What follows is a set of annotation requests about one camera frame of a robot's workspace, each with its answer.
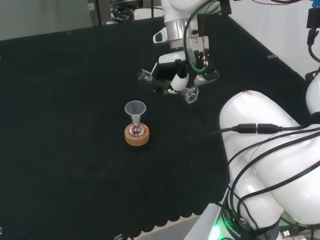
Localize black cable with inline connector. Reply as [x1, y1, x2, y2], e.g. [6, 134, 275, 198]
[206, 122, 320, 137]

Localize grey camera mount plate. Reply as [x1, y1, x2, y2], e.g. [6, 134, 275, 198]
[186, 36, 210, 76]

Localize clear round-bottom flask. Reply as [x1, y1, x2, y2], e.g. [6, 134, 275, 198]
[129, 116, 145, 138]

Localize black box with blue plug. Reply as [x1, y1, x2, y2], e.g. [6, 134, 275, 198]
[306, 0, 320, 46]

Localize black cloth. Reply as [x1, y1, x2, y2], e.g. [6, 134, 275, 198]
[0, 12, 309, 234]

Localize clear plastic funnel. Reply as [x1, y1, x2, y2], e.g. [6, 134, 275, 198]
[124, 100, 148, 123]

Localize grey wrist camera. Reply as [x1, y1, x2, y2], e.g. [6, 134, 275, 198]
[192, 66, 221, 88]

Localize cork ring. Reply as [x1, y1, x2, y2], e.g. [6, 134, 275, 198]
[124, 123, 151, 147]

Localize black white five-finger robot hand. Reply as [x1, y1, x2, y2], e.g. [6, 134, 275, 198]
[150, 52, 194, 97]

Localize green cable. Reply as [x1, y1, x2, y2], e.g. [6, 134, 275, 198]
[183, 0, 221, 76]

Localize clear graduated cylinder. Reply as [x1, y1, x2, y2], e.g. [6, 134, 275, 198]
[138, 68, 200, 105]

